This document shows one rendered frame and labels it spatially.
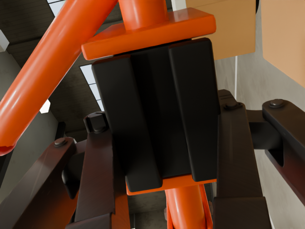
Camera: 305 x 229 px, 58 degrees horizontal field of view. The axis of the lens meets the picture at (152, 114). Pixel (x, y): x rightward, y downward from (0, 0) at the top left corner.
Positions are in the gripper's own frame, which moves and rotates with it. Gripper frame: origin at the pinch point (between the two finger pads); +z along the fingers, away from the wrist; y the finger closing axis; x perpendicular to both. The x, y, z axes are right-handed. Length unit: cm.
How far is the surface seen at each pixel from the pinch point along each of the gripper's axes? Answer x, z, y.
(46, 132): -405, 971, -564
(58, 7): 37, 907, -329
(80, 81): -239, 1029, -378
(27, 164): -428, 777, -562
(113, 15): -22, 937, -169
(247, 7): -9, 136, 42
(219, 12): -8, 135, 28
